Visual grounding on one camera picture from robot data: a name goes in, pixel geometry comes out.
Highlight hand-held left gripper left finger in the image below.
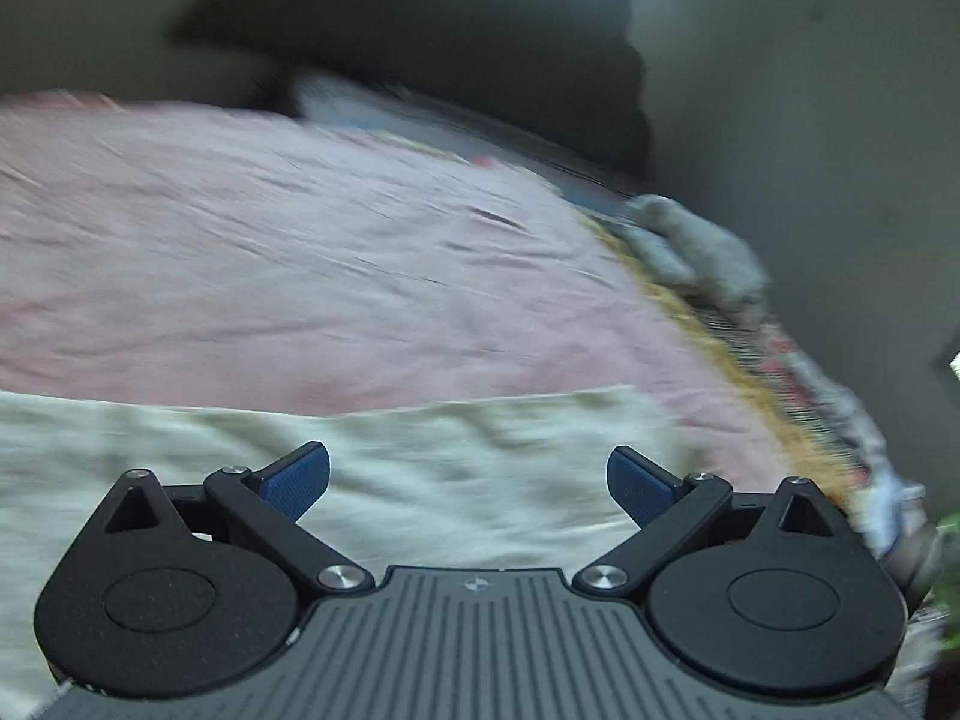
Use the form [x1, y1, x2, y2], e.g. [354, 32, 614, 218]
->
[97, 441, 374, 599]

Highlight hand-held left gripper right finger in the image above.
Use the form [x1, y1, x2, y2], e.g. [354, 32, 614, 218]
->
[571, 445, 856, 599]

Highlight cream white textured pants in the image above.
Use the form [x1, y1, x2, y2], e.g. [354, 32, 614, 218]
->
[0, 385, 721, 720]

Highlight patterned bed sheet yellow trim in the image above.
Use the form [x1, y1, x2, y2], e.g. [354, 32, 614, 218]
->
[577, 206, 947, 715]

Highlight pink blanket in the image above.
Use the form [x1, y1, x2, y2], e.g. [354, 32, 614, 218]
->
[0, 90, 826, 485]

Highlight folded white printed quilt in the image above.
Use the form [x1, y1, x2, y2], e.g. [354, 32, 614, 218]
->
[626, 193, 773, 313]

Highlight green plant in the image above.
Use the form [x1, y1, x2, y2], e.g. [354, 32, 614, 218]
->
[928, 510, 960, 662]

